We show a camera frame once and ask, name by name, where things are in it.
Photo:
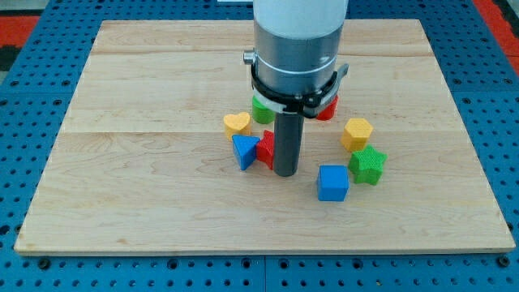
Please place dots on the yellow hexagon block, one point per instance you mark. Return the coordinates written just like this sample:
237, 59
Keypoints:
356, 133

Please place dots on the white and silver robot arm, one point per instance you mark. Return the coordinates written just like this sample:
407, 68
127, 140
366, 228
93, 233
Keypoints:
296, 46

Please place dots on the black clamp ring mount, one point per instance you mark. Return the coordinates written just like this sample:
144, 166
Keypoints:
309, 105

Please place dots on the yellow heart block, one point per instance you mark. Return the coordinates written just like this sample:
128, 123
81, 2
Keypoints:
237, 124

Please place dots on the blue triangle block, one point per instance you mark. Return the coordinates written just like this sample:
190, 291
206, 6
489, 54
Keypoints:
244, 147

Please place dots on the red star block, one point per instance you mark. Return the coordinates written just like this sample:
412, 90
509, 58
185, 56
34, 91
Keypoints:
265, 149

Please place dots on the green round block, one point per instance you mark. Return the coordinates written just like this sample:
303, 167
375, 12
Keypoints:
260, 113

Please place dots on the light wooden board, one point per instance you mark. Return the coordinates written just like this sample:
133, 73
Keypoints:
141, 165

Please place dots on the green star block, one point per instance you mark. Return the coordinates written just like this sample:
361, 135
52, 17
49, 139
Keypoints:
367, 165

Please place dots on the red block behind arm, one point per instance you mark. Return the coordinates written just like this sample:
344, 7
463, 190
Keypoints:
329, 112

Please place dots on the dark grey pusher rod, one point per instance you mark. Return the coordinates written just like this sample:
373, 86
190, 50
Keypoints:
287, 142

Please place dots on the blue cube block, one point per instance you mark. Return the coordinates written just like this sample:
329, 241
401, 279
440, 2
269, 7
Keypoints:
332, 183

